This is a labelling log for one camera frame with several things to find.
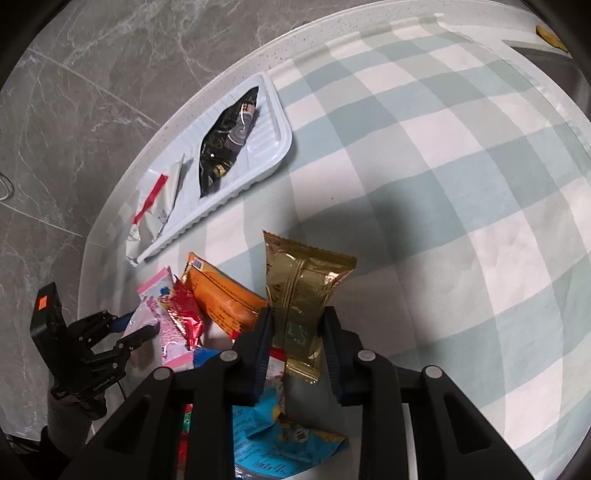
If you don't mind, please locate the person's left forearm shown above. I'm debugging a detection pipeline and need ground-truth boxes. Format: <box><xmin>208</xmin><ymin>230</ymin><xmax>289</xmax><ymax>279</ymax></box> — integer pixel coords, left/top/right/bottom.
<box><xmin>41</xmin><ymin>392</ymin><xmax>99</xmax><ymax>459</ymax></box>

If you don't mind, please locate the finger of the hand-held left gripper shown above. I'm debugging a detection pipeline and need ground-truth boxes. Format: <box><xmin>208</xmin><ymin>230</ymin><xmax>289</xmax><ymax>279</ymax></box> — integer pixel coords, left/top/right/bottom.
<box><xmin>69</xmin><ymin>311</ymin><xmax>136</xmax><ymax>343</ymax></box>
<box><xmin>88</xmin><ymin>324</ymin><xmax>160</xmax><ymax>371</ymax></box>

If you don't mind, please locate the red white patterned packet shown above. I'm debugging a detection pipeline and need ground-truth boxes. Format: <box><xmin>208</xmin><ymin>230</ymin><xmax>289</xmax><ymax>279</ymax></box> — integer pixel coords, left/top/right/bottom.
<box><xmin>265</xmin><ymin>348</ymin><xmax>288</xmax><ymax>409</ymax></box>

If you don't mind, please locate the light blue snack packet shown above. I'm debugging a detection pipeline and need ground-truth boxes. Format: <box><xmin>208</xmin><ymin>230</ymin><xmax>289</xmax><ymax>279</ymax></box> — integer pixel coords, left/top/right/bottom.
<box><xmin>191</xmin><ymin>348</ymin><xmax>350</xmax><ymax>479</ymax></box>

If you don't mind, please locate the long pink snack packet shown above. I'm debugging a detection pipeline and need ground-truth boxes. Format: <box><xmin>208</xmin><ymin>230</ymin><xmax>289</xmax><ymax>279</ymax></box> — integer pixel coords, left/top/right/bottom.
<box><xmin>124</xmin><ymin>267</ymin><xmax>195</xmax><ymax>371</ymax></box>

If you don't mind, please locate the white red-striped packet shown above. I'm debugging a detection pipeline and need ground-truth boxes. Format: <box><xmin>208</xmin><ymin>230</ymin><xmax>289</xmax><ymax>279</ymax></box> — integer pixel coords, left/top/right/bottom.
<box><xmin>126</xmin><ymin>173</ymin><xmax>168</xmax><ymax>267</ymax></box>

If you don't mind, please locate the large red snack bag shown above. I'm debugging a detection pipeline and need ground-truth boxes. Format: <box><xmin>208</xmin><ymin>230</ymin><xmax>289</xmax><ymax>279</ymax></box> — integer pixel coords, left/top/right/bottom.
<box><xmin>178</xmin><ymin>431</ymin><xmax>193</xmax><ymax>480</ymax></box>

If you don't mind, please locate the plain white packet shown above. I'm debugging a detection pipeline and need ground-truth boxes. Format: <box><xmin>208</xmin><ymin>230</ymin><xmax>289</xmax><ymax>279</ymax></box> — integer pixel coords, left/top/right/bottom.
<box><xmin>152</xmin><ymin>154</ymin><xmax>186</xmax><ymax>241</ymax></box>

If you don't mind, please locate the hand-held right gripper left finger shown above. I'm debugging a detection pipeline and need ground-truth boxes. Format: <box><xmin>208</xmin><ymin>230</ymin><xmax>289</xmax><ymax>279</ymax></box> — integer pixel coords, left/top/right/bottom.
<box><xmin>60</xmin><ymin>307</ymin><xmax>278</xmax><ymax>480</ymax></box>

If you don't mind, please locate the green white checked tablecloth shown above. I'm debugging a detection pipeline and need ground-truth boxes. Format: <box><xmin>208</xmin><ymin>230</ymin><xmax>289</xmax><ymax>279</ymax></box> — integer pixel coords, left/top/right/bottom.
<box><xmin>78</xmin><ymin>11</ymin><xmax>591</xmax><ymax>480</ymax></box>

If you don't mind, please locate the red foil snack packet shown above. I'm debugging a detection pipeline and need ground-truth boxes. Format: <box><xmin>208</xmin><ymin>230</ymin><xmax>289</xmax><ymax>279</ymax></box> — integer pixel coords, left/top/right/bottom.
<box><xmin>166</xmin><ymin>274</ymin><xmax>205</xmax><ymax>352</ymax></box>

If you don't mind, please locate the white plastic tray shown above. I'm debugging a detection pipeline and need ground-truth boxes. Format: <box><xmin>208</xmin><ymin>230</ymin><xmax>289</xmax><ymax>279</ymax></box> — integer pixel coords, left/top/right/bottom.
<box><xmin>127</xmin><ymin>71</ymin><xmax>294</xmax><ymax>265</ymax></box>

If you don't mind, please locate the small yellow object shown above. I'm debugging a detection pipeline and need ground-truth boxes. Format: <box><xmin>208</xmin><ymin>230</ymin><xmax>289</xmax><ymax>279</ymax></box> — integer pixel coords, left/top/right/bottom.
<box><xmin>536</xmin><ymin>25</ymin><xmax>569</xmax><ymax>51</ymax></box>

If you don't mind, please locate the black snack packet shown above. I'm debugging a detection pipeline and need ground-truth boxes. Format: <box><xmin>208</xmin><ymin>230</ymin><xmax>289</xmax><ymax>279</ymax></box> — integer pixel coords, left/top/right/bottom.
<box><xmin>198</xmin><ymin>87</ymin><xmax>260</xmax><ymax>200</ymax></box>

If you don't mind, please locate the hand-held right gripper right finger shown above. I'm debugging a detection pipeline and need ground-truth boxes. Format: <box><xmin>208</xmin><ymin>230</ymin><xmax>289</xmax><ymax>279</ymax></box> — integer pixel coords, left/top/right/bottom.
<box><xmin>321</xmin><ymin>305</ymin><xmax>536</xmax><ymax>480</ymax></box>

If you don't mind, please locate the orange snack packet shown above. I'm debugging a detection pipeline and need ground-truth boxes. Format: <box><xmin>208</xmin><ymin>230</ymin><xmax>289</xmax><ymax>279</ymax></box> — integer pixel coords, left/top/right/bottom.
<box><xmin>180</xmin><ymin>252</ymin><xmax>269</xmax><ymax>334</ymax></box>

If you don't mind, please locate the gold snack packet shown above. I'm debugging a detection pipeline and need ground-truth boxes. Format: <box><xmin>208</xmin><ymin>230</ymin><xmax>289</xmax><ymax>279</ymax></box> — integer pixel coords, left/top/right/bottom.
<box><xmin>263</xmin><ymin>231</ymin><xmax>358</xmax><ymax>383</ymax></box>

